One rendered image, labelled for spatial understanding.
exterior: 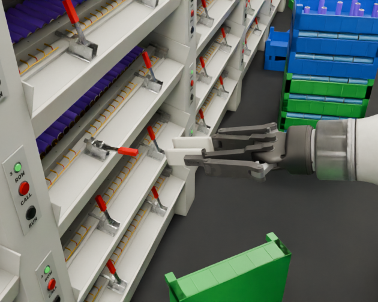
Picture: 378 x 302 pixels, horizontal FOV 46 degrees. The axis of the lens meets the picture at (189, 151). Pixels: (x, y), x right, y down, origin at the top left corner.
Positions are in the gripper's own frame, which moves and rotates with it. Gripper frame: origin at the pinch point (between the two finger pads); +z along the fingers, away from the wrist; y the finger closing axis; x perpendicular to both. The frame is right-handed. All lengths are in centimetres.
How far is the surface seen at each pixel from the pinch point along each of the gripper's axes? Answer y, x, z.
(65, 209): -14.2, -1.5, 16.6
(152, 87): 25.7, 0.2, 17.6
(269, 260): 15.4, -41.6, -5.5
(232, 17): 113, -12, 22
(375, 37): 97, -20, -29
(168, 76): 34.1, -1.3, 17.0
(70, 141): -2.2, 3.8, 21.0
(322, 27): 93, -13, -13
